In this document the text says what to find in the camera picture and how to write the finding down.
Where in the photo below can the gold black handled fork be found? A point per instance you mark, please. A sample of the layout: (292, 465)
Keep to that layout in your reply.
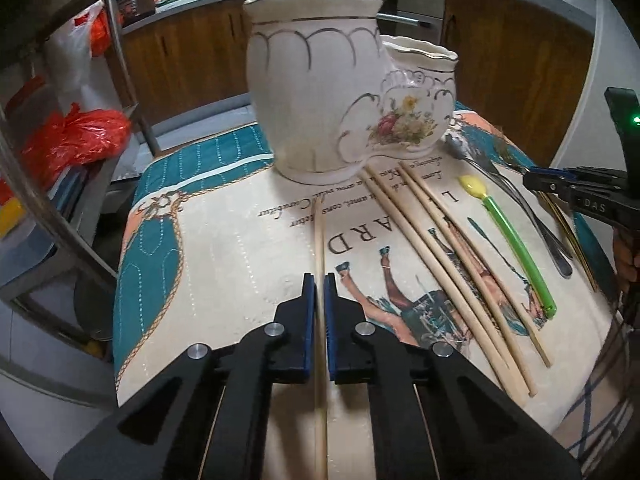
(502, 148)

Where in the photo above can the dark red cooking pot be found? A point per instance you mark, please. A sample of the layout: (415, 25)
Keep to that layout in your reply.
(132, 11)

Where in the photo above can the white ceramic double utensil holder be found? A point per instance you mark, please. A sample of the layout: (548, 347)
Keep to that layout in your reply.
(330, 91)

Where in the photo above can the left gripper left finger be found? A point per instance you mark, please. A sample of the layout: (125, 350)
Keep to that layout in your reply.
(205, 416)

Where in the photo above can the silver metal spoon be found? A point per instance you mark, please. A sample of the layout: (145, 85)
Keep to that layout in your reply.
(559, 254)

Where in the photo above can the white red plastic bag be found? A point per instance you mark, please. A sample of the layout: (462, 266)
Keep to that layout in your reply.
(70, 49)

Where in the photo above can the patterned teal cream table mat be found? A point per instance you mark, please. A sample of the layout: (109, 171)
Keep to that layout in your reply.
(216, 239)

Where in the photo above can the metal storage shelf rack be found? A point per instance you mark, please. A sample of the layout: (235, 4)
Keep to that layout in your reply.
(72, 237)

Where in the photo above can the person's right hand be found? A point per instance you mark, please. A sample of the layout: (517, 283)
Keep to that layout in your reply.
(625, 259)

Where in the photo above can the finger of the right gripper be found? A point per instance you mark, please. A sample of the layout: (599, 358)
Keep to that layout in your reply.
(564, 181)

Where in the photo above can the yellow green plastic spoon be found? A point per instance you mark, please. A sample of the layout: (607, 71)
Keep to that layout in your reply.
(476, 188)

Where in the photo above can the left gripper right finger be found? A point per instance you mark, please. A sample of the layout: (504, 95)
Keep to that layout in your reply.
(434, 415)

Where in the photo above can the stainless steel built-in oven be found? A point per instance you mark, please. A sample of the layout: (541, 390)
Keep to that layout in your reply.
(417, 19)

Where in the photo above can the wooden kitchen cabinet counter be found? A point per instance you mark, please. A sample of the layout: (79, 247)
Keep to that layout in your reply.
(522, 63)

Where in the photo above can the wooden chopstick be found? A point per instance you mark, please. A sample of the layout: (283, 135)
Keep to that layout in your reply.
(517, 365)
(502, 370)
(320, 410)
(490, 286)

